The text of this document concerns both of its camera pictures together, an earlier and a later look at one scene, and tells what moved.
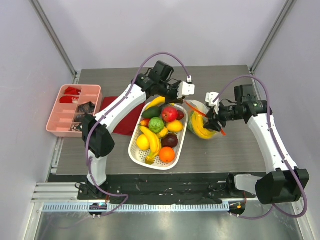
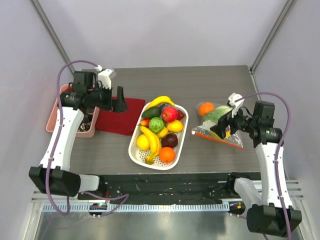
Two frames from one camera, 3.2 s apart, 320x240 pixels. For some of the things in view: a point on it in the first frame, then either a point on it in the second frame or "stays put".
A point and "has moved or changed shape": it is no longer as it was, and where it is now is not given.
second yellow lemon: [142, 142] stays put
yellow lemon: [176, 126] stays put
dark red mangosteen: [170, 140] stays put
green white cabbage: [189, 126] has moved or changed shape
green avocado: [152, 112] stays put
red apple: [169, 114] stays put
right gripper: [219, 117] → [228, 122]
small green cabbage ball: [156, 124] stays put
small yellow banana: [163, 133] stays put
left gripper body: [170, 91] → [103, 98]
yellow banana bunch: [198, 124] → [216, 136]
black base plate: [170, 188] stays put
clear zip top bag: [197, 112] has moved or changed shape
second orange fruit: [167, 154] stays put
